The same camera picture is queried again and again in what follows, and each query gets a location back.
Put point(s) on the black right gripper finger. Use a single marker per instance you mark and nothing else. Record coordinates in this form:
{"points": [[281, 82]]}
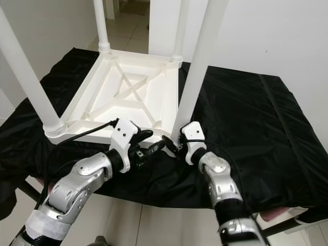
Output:
{"points": [[169, 143]]}

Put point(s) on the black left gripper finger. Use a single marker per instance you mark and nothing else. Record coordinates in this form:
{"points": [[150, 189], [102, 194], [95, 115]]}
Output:
{"points": [[144, 135], [155, 148]]}

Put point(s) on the white plastic table top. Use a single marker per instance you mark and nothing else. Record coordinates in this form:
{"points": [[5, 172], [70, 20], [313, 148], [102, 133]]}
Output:
{"points": [[123, 97]]}

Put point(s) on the white tapered plastic table leg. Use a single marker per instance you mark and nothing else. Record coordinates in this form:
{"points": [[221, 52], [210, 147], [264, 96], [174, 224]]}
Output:
{"points": [[200, 66], [101, 25], [180, 36], [31, 72]]}

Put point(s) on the silver robot left leg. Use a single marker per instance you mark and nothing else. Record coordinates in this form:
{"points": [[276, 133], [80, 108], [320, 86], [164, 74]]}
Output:
{"points": [[101, 242]]}

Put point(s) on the black table cloth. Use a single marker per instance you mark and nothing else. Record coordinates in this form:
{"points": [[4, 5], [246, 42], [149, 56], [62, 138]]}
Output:
{"points": [[277, 133]]}

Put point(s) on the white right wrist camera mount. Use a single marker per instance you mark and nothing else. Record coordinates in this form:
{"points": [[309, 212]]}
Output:
{"points": [[193, 130]]}

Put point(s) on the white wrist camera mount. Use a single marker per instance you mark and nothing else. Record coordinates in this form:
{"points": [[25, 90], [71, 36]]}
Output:
{"points": [[193, 130], [125, 132]]}

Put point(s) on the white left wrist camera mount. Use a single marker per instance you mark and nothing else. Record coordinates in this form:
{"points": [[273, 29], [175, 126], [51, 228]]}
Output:
{"points": [[125, 132]]}

